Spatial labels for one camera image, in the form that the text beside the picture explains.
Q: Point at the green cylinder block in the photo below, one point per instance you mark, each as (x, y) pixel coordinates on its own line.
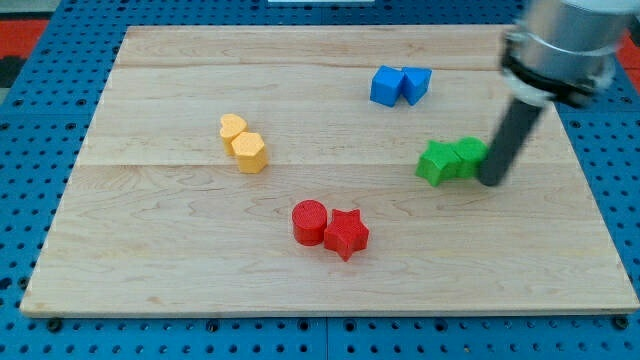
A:
(471, 152)

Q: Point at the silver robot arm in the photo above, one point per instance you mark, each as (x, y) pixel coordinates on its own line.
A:
(564, 50)

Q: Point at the blue cube block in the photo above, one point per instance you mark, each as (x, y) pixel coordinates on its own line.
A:
(386, 86)

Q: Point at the light wooden board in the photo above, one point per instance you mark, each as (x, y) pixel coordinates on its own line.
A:
(157, 220)

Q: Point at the red cylinder block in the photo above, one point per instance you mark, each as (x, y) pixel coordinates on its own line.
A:
(309, 219)

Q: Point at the red star block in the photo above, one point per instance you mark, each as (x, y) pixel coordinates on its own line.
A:
(346, 233)

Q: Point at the yellow hexagon block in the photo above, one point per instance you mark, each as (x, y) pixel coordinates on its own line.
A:
(250, 152)

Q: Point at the yellow heart block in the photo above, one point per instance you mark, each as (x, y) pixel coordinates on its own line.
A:
(232, 125)

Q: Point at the green star block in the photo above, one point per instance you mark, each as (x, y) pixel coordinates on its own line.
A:
(439, 162)

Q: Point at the blue triangular block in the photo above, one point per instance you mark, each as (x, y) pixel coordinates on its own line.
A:
(416, 83)

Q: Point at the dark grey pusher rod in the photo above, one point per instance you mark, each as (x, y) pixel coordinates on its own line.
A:
(514, 128)

